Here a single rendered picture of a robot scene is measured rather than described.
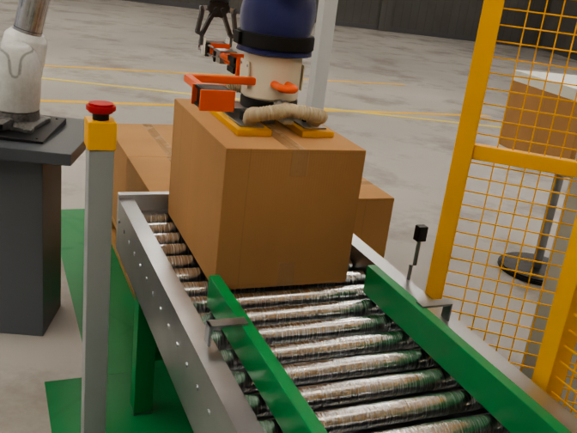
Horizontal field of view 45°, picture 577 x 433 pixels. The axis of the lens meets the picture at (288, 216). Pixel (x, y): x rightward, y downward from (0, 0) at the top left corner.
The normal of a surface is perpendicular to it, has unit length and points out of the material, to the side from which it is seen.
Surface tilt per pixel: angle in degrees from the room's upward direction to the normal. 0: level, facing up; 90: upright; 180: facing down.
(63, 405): 0
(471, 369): 90
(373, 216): 90
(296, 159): 90
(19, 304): 90
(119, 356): 0
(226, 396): 0
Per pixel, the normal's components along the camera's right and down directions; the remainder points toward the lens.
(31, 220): 0.04, 0.34
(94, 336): 0.38, 0.36
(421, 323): -0.92, 0.03
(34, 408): 0.11, -0.93
